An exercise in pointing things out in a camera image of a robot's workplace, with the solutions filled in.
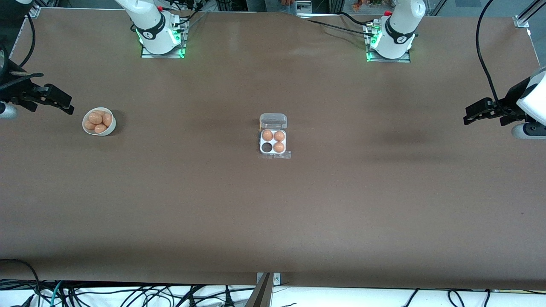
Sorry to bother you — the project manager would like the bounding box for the clear plastic egg carton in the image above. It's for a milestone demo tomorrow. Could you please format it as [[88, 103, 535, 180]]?
[[258, 113, 292, 160]]

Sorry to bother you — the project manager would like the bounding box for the white round bowl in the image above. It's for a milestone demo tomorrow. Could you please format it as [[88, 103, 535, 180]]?
[[82, 107, 116, 136]]

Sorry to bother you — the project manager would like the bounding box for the brown table cover sheet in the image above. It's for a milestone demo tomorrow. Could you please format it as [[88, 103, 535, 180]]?
[[0, 8, 546, 290]]

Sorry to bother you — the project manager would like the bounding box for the standing person in jeans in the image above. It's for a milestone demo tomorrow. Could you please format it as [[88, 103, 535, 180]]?
[[264, 0, 308, 14]]

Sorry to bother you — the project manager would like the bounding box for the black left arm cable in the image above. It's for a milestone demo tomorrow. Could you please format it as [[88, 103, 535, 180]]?
[[476, 0, 512, 118]]

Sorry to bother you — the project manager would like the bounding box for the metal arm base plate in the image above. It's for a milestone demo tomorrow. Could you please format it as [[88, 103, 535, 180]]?
[[366, 21, 412, 63], [141, 19, 187, 59]]

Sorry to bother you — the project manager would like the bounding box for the teal cable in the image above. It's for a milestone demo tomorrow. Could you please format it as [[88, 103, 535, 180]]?
[[50, 281, 64, 307]]

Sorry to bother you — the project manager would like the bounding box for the small metal bracket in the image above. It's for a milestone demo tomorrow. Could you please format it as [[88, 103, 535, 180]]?
[[256, 272, 282, 285]]

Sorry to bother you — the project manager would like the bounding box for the dark camera stand pole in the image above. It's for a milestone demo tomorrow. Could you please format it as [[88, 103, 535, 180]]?
[[245, 273, 274, 307]]

